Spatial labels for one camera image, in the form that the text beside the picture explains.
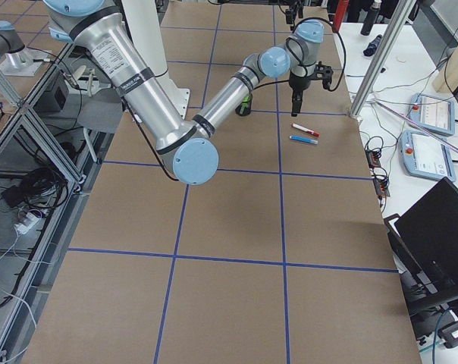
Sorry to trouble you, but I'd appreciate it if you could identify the blue highlighter pen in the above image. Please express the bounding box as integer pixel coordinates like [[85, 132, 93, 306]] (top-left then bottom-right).
[[289, 135, 318, 145]]

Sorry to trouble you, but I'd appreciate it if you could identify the red bottle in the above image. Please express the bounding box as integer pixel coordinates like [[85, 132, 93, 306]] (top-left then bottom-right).
[[332, 0, 349, 33]]

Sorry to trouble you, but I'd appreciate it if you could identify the black cable bundle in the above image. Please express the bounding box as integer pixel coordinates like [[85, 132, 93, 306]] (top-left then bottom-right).
[[0, 166, 69, 213]]

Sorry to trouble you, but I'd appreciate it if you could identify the red capped white marker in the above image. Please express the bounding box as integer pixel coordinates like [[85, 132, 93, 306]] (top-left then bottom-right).
[[291, 123, 320, 138]]

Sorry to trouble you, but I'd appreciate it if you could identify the teach pendant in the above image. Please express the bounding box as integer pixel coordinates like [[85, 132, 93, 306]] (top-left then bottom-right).
[[409, 93, 456, 137], [400, 130, 456, 182]]

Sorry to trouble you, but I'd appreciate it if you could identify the white power strip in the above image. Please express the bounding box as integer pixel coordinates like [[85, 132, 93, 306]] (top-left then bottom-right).
[[14, 212, 40, 235]]

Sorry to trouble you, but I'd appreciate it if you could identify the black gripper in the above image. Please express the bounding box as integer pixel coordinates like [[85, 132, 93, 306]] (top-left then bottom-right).
[[289, 71, 312, 117]]

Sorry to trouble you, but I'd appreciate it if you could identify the black laptop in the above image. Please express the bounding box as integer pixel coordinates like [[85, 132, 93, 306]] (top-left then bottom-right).
[[395, 177, 458, 284]]

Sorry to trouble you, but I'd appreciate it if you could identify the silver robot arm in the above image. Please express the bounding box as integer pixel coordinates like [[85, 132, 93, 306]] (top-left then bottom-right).
[[45, 1, 325, 185]]

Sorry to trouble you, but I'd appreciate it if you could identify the aluminium frame post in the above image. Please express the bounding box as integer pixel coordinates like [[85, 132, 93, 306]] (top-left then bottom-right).
[[348, 0, 416, 119]]

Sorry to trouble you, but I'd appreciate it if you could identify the black bottle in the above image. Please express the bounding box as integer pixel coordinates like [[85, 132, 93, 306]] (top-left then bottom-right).
[[360, 0, 381, 36]]

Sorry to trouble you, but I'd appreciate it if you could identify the folded dark umbrella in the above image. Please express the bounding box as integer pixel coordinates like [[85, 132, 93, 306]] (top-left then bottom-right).
[[362, 34, 382, 57]]

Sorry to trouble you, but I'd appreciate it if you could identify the lower teach pendant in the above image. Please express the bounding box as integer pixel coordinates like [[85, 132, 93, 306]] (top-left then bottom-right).
[[400, 130, 456, 182]]

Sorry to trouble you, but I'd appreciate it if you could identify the upper teach pendant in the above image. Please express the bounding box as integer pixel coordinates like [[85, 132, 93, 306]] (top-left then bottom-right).
[[409, 93, 456, 137]]

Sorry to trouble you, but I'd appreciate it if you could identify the orange black connector box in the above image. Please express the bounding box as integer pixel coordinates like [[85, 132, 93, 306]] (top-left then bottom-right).
[[365, 149, 381, 168]]

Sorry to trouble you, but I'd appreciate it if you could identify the black mesh pen holder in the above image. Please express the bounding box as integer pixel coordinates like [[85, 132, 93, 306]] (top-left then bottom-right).
[[235, 94, 253, 117]]

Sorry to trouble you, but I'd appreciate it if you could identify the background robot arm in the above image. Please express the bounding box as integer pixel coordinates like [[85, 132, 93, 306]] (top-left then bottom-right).
[[0, 20, 25, 58]]

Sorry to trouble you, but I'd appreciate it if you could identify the green highlighter pen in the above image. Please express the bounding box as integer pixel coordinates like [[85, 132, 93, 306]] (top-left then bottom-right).
[[240, 96, 251, 116]]

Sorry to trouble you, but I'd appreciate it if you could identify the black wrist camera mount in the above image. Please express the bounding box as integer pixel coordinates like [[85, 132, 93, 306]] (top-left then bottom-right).
[[312, 61, 334, 91]]

